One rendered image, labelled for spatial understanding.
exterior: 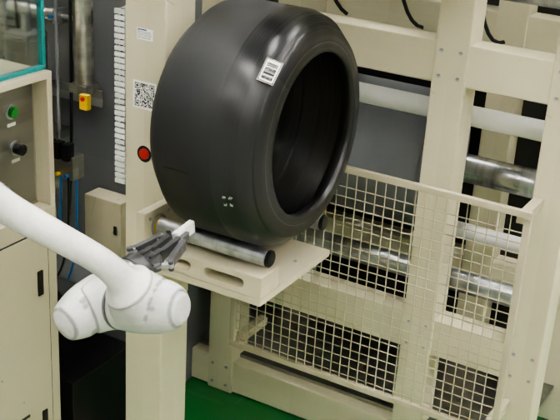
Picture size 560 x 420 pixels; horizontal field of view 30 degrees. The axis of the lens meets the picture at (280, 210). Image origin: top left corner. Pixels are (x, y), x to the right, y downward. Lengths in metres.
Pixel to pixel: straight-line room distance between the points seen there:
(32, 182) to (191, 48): 0.66
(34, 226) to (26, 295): 0.92
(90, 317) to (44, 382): 0.97
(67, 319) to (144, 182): 0.77
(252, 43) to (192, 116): 0.21
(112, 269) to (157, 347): 1.02
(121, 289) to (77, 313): 0.14
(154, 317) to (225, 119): 0.55
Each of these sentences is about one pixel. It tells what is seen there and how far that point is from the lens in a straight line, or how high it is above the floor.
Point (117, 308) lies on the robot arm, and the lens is 2.04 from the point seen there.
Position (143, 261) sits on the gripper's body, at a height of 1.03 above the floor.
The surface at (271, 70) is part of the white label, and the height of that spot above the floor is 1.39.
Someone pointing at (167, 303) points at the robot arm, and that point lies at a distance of 2.01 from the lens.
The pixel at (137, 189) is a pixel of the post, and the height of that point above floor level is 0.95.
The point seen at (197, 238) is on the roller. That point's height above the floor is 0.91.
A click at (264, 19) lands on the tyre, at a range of 2.47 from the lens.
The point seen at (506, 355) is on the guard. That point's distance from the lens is 2.95.
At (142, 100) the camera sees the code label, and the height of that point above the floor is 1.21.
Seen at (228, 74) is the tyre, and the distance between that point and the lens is 2.38.
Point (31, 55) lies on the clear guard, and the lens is 2.74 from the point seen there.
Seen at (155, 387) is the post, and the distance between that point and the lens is 3.07.
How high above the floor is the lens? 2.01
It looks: 23 degrees down
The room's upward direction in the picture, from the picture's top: 4 degrees clockwise
